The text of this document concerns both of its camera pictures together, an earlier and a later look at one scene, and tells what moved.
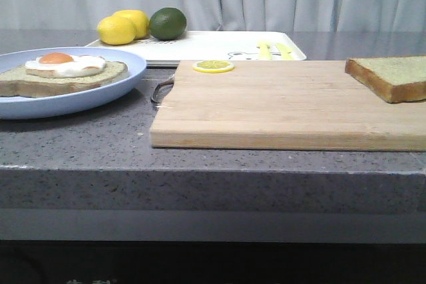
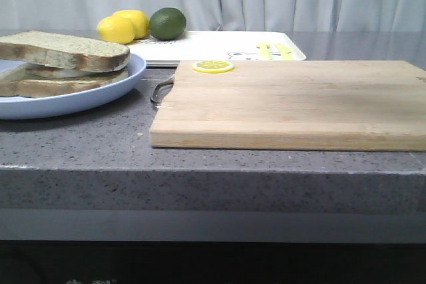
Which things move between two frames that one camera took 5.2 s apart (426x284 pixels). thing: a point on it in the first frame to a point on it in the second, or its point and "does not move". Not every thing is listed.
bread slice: x=15 y=82 does not move
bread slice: x=395 y=79 to x=63 y=50
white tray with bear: x=215 y=46 does not move
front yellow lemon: x=116 y=30 does not move
